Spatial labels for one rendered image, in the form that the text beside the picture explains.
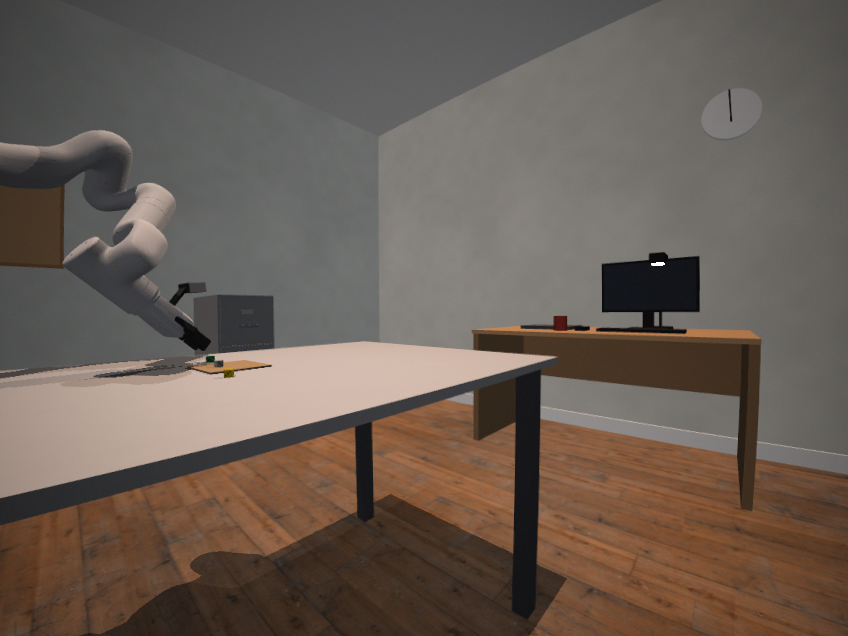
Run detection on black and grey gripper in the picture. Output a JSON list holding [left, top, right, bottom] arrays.
[[132, 290, 211, 351]]

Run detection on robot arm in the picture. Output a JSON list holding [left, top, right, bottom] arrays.
[[0, 130, 176, 314]]

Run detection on tan cork mat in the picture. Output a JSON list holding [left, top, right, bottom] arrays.
[[187, 360, 272, 375]]

